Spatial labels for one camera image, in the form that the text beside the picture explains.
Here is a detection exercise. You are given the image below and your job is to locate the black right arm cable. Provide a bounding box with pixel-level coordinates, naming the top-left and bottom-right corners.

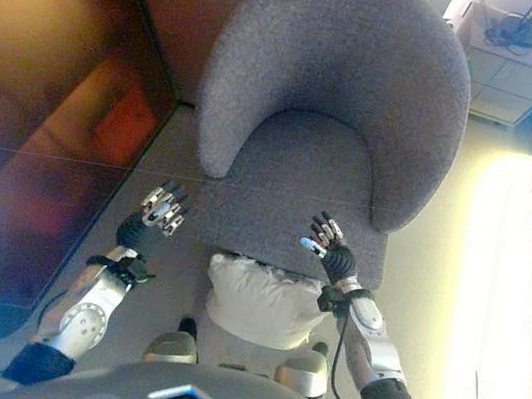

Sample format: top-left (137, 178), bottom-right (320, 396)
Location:
top-left (325, 311), bottom-right (383, 399)

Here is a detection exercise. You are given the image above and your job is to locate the grey fabric armchair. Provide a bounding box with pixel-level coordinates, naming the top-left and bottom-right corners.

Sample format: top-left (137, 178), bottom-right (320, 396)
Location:
top-left (170, 0), bottom-right (489, 302)

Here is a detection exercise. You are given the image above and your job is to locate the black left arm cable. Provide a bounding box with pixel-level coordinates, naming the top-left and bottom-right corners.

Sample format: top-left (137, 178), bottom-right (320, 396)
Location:
top-left (36, 288), bottom-right (68, 328)

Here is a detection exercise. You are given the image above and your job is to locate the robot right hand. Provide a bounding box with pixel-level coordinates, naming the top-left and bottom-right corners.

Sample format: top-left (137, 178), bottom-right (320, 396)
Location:
top-left (293, 208), bottom-right (368, 290)

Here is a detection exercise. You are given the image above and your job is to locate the grey robot torso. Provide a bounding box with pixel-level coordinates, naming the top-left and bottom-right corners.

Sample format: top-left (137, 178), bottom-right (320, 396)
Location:
top-left (0, 334), bottom-right (383, 399)

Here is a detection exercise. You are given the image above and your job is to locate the silver robot leg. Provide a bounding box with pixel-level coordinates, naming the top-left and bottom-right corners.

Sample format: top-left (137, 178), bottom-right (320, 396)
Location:
top-left (142, 311), bottom-right (205, 371)
top-left (270, 335), bottom-right (335, 399)

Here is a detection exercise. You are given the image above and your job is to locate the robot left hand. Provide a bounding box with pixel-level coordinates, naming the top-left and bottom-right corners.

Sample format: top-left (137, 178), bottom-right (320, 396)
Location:
top-left (113, 174), bottom-right (193, 261)

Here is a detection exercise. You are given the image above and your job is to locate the silver robot left leg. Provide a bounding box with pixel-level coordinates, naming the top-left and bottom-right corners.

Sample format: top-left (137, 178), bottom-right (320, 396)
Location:
top-left (142, 311), bottom-right (205, 371)

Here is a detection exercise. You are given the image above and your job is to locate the black lamp base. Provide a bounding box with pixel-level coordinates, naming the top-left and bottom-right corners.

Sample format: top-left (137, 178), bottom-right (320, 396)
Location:
top-left (482, 0), bottom-right (532, 53)

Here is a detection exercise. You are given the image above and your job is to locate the white tiled nightstand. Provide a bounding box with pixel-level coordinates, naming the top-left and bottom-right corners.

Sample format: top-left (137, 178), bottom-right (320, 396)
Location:
top-left (433, 0), bottom-right (532, 132)

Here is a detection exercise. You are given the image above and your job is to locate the white frilled cushion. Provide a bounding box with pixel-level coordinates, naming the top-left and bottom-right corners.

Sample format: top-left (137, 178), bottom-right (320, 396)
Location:
top-left (197, 249), bottom-right (335, 357)

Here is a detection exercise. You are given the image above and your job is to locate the dark wooden cabinet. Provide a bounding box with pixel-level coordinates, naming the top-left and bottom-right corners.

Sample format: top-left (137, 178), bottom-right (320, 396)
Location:
top-left (0, 0), bottom-right (197, 375)

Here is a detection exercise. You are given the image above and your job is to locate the silver robot right leg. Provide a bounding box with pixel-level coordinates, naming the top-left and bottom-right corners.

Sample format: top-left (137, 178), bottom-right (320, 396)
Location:
top-left (270, 335), bottom-right (335, 399)

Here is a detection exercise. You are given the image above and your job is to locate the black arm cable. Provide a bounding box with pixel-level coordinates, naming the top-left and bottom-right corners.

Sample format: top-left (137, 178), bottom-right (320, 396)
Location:
top-left (36, 288), bottom-right (68, 328)
top-left (325, 311), bottom-right (383, 399)

